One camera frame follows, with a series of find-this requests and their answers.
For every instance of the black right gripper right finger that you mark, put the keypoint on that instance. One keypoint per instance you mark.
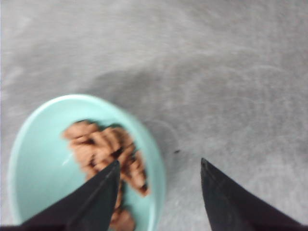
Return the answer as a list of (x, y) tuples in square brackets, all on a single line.
[(230, 207)]

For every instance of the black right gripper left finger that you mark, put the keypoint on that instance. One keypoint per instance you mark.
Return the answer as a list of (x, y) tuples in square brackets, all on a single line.
[(88, 208)]

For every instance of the brown beef cubes pile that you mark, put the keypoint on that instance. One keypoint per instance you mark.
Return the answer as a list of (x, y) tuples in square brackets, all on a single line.
[(94, 148)]

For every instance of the mint green bowl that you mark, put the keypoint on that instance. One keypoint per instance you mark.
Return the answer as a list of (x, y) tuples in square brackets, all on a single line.
[(42, 169)]

